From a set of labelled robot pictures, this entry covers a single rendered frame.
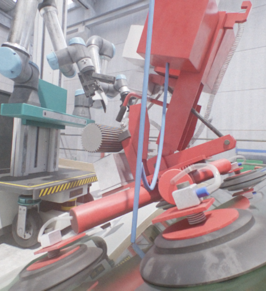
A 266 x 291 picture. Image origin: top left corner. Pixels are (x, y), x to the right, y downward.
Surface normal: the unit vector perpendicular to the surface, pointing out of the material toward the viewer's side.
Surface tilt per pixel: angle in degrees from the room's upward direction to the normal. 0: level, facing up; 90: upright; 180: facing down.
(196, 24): 90
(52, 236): 64
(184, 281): 47
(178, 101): 90
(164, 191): 80
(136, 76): 90
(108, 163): 90
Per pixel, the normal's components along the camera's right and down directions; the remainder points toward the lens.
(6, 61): 0.01, 0.10
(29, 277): -0.34, -0.20
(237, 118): -0.51, -0.05
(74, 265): -0.07, -1.00
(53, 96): 0.93, 0.04
